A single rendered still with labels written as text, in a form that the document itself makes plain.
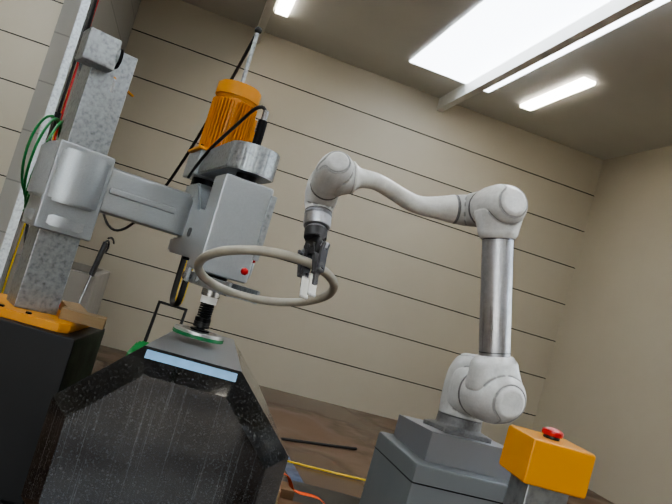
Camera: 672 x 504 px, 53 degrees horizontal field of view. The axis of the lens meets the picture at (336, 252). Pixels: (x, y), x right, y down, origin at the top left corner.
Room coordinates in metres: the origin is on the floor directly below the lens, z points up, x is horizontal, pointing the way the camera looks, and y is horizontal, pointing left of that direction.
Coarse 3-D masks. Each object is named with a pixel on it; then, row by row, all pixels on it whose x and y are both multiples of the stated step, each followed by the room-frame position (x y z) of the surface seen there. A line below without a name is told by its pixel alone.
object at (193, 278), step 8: (184, 272) 3.03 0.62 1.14; (192, 272) 3.04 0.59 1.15; (192, 280) 3.00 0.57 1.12; (200, 280) 2.86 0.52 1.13; (216, 280) 2.63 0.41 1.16; (208, 288) 2.70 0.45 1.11; (240, 288) 2.70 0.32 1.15; (248, 288) 2.60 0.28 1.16; (232, 296) 2.46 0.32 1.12; (256, 304) 2.50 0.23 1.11
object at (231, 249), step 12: (204, 252) 2.15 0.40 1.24; (216, 252) 2.11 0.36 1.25; (228, 252) 2.08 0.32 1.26; (240, 252) 2.07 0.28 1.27; (252, 252) 2.06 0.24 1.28; (264, 252) 2.06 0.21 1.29; (276, 252) 2.06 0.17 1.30; (288, 252) 2.07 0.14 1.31; (300, 264) 2.10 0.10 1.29; (204, 276) 2.32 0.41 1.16; (324, 276) 2.17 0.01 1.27; (216, 288) 2.40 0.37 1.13; (228, 288) 2.44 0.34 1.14; (336, 288) 2.27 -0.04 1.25; (252, 300) 2.48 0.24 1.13; (264, 300) 2.49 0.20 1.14; (276, 300) 2.49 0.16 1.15; (288, 300) 2.48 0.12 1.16; (300, 300) 2.46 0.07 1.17; (312, 300) 2.42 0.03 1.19; (324, 300) 2.38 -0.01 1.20
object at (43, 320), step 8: (0, 296) 3.26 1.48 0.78; (0, 304) 2.95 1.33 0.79; (8, 304) 3.08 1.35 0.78; (0, 312) 2.94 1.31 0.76; (8, 312) 2.94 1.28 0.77; (16, 312) 2.94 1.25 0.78; (24, 312) 2.98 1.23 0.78; (32, 312) 3.05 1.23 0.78; (40, 312) 3.12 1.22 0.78; (16, 320) 2.95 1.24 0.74; (24, 320) 2.95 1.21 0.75; (32, 320) 2.95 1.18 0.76; (40, 320) 2.95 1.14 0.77; (48, 320) 2.96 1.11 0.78; (56, 320) 3.02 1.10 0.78; (64, 320) 3.09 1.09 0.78; (48, 328) 2.96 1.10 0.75; (56, 328) 2.96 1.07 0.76; (64, 328) 2.98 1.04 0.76; (72, 328) 3.05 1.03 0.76; (80, 328) 3.20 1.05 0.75
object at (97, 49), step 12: (84, 36) 2.99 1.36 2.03; (96, 36) 2.96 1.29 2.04; (108, 36) 2.98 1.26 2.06; (84, 48) 2.94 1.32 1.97; (96, 48) 2.97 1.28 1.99; (108, 48) 2.99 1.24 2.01; (120, 48) 3.03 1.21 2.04; (84, 60) 2.98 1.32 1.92; (96, 60) 2.97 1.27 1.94; (108, 60) 3.00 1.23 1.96; (120, 60) 3.04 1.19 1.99
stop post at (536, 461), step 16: (512, 432) 1.27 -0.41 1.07; (528, 432) 1.24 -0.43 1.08; (512, 448) 1.25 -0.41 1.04; (528, 448) 1.19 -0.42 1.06; (544, 448) 1.18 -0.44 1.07; (560, 448) 1.18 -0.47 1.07; (576, 448) 1.20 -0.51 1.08; (512, 464) 1.23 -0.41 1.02; (528, 464) 1.18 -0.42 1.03; (544, 464) 1.18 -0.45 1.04; (560, 464) 1.18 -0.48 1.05; (576, 464) 1.19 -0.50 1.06; (592, 464) 1.19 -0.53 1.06; (512, 480) 1.26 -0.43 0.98; (528, 480) 1.18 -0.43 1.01; (544, 480) 1.18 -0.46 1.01; (560, 480) 1.18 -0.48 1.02; (576, 480) 1.19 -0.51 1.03; (512, 496) 1.24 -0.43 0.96; (528, 496) 1.20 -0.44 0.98; (544, 496) 1.20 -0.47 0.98; (560, 496) 1.21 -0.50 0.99; (576, 496) 1.19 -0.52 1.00
